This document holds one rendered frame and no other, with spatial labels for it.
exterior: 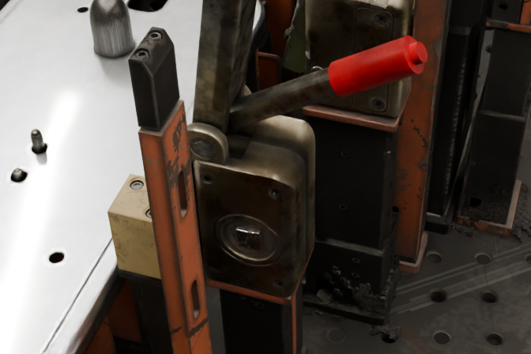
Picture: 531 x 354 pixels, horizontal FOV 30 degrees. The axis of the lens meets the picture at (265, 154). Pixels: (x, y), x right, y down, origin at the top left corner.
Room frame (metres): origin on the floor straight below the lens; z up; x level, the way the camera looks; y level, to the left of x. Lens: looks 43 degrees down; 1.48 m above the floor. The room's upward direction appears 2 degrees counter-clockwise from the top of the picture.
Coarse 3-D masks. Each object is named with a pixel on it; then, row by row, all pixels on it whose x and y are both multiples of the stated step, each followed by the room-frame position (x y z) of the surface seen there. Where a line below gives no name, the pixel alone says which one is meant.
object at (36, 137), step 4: (32, 132) 0.52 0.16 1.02; (36, 132) 0.52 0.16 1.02; (40, 132) 0.52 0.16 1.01; (32, 136) 0.52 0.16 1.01; (36, 136) 0.52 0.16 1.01; (40, 136) 0.52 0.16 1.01; (32, 140) 0.52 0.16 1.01; (36, 140) 0.52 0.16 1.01; (40, 140) 0.52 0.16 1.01; (32, 144) 0.52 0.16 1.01; (36, 144) 0.52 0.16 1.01; (40, 144) 0.52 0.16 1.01; (36, 148) 0.52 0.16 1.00; (40, 148) 0.52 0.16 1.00; (44, 148) 0.52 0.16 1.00; (36, 152) 0.52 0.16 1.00; (40, 152) 0.52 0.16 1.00
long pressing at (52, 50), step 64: (64, 0) 0.71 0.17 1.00; (128, 0) 0.71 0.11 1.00; (192, 0) 0.70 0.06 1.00; (0, 64) 0.62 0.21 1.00; (64, 64) 0.62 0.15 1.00; (128, 64) 0.62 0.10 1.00; (192, 64) 0.61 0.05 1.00; (0, 128) 0.55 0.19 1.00; (64, 128) 0.54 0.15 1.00; (128, 128) 0.54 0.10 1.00; (0, 192) 0.48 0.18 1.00; (64, 192) 0.48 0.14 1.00; (0, 256) 0.42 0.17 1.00; (64, 256) 0.42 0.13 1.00; (0, 320) 0.37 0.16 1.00; (64, 320) 0.37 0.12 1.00
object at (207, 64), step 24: (216, 0) 0.45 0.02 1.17; (240, 0) 0.45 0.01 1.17; (216, 24) 0.45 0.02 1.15; (240, 24) 0.45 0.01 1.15; (216, 48) 0.45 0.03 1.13; (240, 48) 0.46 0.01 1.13; (216, 72) 0.45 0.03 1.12; (240, 72) 0.47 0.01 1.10; (216, 96) 0.45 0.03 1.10; (240, 96) 0.48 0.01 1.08; (192, 120) 0.46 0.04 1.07; (216, 120) 0.45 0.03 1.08
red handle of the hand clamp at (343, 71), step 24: (384, 48) 0.44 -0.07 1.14; (408, 48) 0.43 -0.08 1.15; (336, 72) 0.44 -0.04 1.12; (360, 72) 0.43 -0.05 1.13; (384, 72) 0.43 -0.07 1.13; (408, 72) 0.42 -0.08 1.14; (264, 96) 0.46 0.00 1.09; (288, 96) 0.45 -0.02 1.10; (312, 96) 0.44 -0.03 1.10; (240, 120) 0.46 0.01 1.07
